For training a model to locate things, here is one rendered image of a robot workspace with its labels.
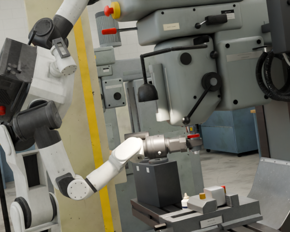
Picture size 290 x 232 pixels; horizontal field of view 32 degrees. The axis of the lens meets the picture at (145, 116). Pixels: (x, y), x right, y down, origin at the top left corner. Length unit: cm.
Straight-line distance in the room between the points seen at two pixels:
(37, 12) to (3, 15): 740
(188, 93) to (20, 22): 928
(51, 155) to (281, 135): 90
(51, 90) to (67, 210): 177
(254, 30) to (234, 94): 26
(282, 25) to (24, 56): 95
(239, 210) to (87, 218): 193
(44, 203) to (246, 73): 102
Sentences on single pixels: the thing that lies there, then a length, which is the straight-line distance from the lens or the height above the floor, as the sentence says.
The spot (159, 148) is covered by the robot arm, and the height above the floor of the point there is 124.
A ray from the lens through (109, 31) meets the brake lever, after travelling 193.
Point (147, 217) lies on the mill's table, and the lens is 230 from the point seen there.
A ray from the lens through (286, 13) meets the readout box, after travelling 170.
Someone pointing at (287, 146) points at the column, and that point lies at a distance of 207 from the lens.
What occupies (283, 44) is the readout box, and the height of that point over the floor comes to 154.
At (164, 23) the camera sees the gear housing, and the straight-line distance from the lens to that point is 178.
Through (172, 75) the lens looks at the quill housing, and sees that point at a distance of 181.
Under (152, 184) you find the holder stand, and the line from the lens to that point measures 227.
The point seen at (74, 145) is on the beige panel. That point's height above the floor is 115.
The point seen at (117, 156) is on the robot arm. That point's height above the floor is 123.
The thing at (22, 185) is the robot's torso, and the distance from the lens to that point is 225.
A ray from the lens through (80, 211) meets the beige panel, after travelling 361.
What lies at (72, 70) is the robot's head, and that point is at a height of 157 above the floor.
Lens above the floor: 146
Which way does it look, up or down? 3 degrees down
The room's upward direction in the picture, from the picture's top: 9 degrees counter-clockwise
